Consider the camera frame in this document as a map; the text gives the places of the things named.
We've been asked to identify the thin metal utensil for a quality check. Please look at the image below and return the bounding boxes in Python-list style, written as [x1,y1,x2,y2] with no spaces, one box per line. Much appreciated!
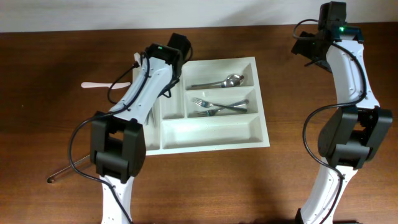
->
[46,155,90,184]

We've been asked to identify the metal tablespoon crosswise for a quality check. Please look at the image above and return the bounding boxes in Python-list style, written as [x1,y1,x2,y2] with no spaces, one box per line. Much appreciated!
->
[190,80,242,90]

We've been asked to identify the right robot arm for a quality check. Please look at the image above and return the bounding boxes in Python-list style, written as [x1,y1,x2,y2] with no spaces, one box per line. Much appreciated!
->
[292,1,393,224]

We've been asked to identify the pale pink plastic knife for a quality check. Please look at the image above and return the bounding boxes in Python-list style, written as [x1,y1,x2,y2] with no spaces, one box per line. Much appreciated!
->
[81,82,131,89]

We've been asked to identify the metal fork with blue sheen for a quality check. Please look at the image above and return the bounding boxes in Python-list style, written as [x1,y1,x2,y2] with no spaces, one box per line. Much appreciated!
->
[192,98,249,116]

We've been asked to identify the right black cable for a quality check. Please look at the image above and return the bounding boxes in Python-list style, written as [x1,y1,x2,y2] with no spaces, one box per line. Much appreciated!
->
[292,18,368,224]

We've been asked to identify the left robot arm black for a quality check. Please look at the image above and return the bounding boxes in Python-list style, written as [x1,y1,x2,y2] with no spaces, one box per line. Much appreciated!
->
[90,33,192,223]

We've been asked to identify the white plastic cutlery tray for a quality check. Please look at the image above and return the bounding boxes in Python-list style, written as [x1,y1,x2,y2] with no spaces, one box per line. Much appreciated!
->
[144,57,270,156]

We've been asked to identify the metal tablespoon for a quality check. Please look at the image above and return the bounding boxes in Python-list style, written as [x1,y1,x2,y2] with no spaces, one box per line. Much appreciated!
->
[221,73,244,85]

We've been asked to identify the small metal teaspoon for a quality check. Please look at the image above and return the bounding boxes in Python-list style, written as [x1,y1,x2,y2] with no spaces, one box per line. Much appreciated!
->
[146,105,156,126]

